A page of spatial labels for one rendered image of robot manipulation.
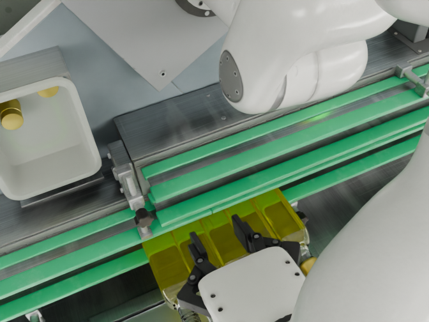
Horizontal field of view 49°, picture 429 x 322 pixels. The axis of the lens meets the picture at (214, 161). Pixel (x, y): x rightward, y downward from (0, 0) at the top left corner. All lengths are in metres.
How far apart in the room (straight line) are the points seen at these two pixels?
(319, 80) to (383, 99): 0.47
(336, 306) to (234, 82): 0.30
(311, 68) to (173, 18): 0.32
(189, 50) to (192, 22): 0.05
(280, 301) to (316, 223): 0.69
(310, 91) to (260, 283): 0.21
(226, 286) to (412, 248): 0.25
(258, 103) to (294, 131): 0.40
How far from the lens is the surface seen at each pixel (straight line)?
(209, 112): 0.90
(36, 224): 0.93
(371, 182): 1.23
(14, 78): 0.78
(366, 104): 0.97
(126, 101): 0.92
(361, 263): 0.26
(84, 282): 0.94
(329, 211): 1.15
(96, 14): 0.73
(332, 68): 0.53
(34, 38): 0.81
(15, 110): 0.81
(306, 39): 0.42
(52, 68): 0.77
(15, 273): 0.92
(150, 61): 0.80
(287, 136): 0.88
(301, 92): 0.52
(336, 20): 0.43
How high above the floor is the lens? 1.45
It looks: 38 degrees down
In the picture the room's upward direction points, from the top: 148 degrees clockwise
